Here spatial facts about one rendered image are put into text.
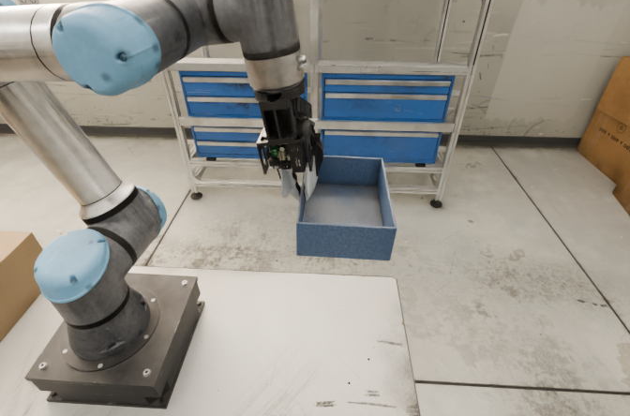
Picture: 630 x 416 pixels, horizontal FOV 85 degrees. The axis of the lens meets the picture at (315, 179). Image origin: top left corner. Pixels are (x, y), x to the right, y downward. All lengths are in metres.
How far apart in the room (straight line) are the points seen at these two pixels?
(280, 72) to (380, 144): 1.74
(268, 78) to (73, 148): 0.43
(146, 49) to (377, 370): 0.76
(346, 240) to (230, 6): 0.35
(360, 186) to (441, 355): 1.18
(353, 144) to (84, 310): 1.70
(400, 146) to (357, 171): 1.50
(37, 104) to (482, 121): 3.00
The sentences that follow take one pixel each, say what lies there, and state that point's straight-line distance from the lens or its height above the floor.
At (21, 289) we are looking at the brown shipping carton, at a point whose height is 0.76.
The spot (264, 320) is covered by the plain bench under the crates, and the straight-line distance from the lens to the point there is 0.93.
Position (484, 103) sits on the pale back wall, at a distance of 3.19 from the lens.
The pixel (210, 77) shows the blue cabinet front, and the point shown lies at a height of 0.85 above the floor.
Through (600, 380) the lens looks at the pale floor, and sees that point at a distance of 2.00.
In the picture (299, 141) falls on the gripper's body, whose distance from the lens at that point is 0.47.
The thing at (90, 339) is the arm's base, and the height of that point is 0.86.
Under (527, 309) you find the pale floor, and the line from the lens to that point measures 2.07.
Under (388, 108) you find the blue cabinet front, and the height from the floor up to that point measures 0.69.
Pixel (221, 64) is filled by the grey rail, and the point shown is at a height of 0.93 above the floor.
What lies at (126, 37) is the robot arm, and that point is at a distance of 0.36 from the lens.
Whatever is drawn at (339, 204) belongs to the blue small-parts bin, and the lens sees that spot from 0.66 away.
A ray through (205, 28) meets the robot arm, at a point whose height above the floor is 1.39.
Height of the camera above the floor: 1.48
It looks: 35 degrees down
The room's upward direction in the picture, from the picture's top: straight up
